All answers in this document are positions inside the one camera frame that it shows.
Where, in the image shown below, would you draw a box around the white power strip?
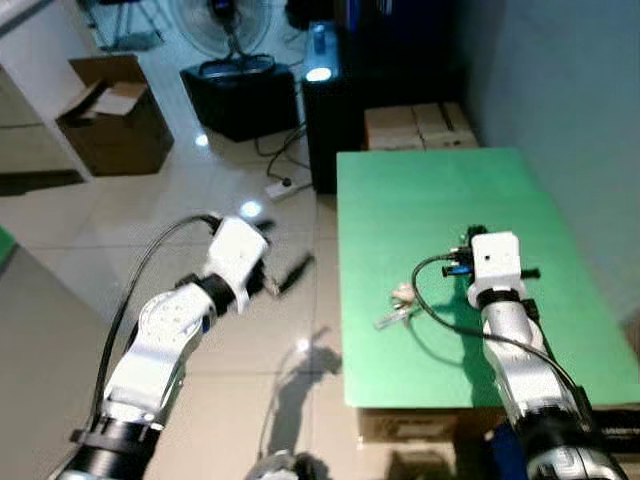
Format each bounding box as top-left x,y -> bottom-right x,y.
265,178 -> 299,201

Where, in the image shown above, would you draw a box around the black speaker box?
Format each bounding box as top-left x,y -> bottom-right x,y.
180,60 -> 301,143

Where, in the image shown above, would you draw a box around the black cabinet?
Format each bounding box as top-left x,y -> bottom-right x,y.
302,0 -> 466,196

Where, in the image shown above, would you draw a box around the closed tan cardboard box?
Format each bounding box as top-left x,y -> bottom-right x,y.
412,102 -> 479,150
363,105 -> 426,151

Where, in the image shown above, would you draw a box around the open brown cardboard box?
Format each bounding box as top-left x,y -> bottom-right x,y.
55,55 -> 175,178

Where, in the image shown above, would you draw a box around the printed cardboard box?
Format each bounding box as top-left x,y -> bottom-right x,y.
357,407 -> 511,443

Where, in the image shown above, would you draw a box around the grey robot foot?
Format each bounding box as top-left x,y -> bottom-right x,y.
245,450 -> 311,480

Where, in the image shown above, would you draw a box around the dark blue fabric piece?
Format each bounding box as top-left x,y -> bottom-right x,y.
488,422 -> 529,480

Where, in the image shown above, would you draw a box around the black standing fan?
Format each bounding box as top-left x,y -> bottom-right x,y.
170,0 -> 273,76

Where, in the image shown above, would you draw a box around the black laser toner box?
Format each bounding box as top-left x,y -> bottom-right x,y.
590,405 -> 640,441

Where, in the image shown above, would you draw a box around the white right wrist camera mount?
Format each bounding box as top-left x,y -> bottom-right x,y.
469,231 -> 524,293

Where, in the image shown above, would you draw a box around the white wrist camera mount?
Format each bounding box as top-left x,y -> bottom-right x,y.
469,231 -> 524,293
205,217 -> 269,301

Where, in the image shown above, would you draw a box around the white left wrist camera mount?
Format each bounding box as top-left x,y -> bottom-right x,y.
205,217 -> 269,301

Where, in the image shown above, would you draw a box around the keys with white keychain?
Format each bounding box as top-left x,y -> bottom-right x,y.
375,283 -> 419,331

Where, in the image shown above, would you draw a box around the black floor cable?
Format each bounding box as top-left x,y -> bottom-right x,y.
252,125 -> 311,186

